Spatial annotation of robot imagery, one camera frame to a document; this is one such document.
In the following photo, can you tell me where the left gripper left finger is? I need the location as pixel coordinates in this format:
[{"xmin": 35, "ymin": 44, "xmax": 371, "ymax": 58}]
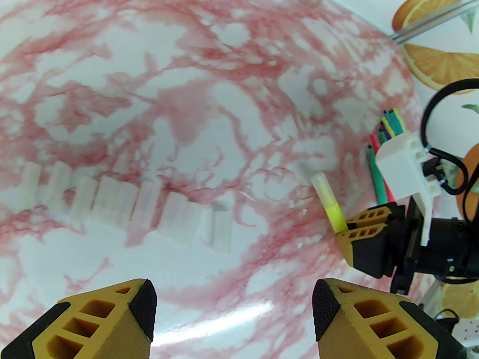
[{"xmin": 6, "ymin": 278, "xmax": 158, "ymax": 359}]

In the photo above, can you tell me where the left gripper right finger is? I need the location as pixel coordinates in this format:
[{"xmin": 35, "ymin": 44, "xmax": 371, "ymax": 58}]
[{"xmin": 312, "ymin": 278, "xmax": 474, "ymax": 359}]

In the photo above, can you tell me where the clear plastic pen cap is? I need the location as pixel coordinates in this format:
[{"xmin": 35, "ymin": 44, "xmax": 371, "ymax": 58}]
[
  {"xmin": 43, "ymin": 160, "xmax": 72, "ymax": 212},
  {"xmin": 71, "ymin": 175, "xmax": 98, "ymax": 220},
  {"xmin": 94, "ymin": 176, "xmax": 117, "ymax": 225},
  {"xmin": 131, "ymin": 181, "xmax": 162, "ymax": 233},
  {"xmin": 210, "ymin": 209, "xmax": 233, "ymax": 254},
  {"xmin": 183, "ymin": 202, "xmax": 212, "ymax": 246},
  {"xmin": 311, "ymin": 172, "xmax": 341, "ymax": 218},
  {"xmin": 114, "ymin": 180, "xmax": 137, "ymax": 228},
  {"xmin": 161, "ymin": 192, "xmax": 189, "ymax": 240}
]

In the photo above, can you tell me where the blue felt-tip pen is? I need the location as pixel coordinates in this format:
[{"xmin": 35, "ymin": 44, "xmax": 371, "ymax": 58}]
[{"xmin": 385, "ymin": 111, "xmax": 399, "ymax": 136}]

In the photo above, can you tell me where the aluminium mounting rail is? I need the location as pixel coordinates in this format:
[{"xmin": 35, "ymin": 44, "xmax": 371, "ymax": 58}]
[{"xmin": 419, "ymin": 285, "xmax": 446, "ymax": 315}]

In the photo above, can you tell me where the white perforated cable strip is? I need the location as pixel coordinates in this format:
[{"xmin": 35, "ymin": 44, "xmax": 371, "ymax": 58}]
[{"xmin": 451, "ymin": 317, "xmax": 479, "ymax": 349}]

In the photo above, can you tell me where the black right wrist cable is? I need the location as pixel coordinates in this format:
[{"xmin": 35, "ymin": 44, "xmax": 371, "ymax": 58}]
[{"xmin": 419, "ymin": 79, "xmax": 479, "ymax": 223}]

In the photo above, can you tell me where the aluminium frame post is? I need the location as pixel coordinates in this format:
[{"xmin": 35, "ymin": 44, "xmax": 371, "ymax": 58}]
[{"xmin": 391, "ymin": 0, "xmax": 479, "ymax": 46}]

